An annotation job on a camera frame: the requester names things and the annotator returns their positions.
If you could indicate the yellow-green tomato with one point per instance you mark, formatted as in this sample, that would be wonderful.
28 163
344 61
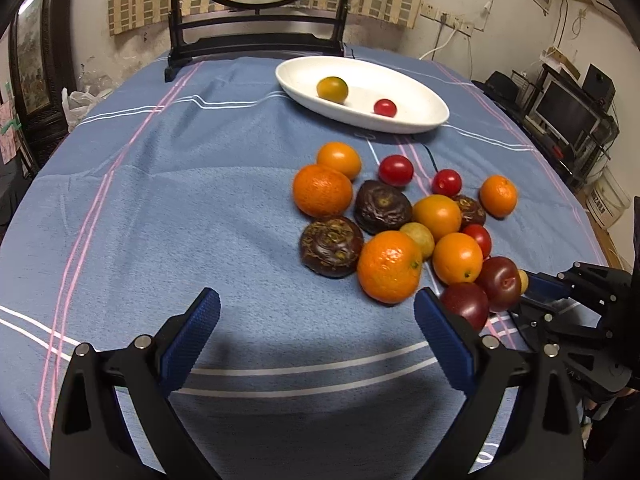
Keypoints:
333 89

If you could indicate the large front mandarin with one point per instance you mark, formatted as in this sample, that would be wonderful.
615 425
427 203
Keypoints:
389 267

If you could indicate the white wall power strip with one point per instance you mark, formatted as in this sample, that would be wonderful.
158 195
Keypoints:
450 20

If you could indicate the small orange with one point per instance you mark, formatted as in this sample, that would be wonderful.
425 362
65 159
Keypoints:
340 157
499 196

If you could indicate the white bucket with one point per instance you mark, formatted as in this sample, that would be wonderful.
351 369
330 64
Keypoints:
607 200

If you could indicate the blue striped tablecloth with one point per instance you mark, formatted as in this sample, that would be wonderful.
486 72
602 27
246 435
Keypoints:
166 189

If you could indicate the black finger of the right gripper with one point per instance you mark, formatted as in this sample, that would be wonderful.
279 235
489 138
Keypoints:
532 316

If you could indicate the small red cherry tomato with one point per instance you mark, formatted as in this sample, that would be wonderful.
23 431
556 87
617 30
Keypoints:
385 107

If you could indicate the small yellow longan fruit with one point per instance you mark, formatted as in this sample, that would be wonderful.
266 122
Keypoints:
422 236

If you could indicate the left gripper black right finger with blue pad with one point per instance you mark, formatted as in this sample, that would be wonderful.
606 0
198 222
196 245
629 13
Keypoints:
542 437

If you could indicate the small orange top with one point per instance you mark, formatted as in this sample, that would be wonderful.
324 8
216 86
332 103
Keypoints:
340 157

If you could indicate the small dark passion fruit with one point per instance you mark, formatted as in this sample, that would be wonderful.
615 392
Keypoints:
472 212

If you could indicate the red tomato hidden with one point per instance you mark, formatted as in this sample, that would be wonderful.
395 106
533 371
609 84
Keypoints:
481 236

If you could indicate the black hat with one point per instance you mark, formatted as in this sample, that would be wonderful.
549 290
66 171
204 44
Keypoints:
498 87

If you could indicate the white plastic bag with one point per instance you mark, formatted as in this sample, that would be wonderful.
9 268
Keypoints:
77 105

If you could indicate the white oval plate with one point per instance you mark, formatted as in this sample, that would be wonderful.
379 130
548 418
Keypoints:
419 108

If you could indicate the black speaker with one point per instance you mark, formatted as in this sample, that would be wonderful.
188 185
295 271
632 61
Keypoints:
600 87

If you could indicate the computer monitor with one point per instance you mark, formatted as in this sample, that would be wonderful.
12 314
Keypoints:
559 111

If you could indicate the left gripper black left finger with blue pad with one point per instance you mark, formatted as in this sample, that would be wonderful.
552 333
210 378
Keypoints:
90 439

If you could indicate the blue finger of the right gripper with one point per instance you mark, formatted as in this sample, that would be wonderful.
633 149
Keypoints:
546 287

